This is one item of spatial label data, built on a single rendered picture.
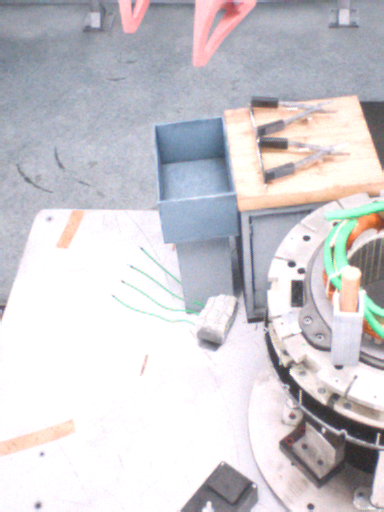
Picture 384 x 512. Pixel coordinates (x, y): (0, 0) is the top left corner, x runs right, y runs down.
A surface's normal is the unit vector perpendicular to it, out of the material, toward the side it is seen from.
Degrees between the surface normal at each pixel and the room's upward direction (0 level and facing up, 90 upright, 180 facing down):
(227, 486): 0
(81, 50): 0
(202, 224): 90
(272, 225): 90
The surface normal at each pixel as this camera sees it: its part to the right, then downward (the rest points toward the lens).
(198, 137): 0.07, 0.75
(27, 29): -0.09, -0.66
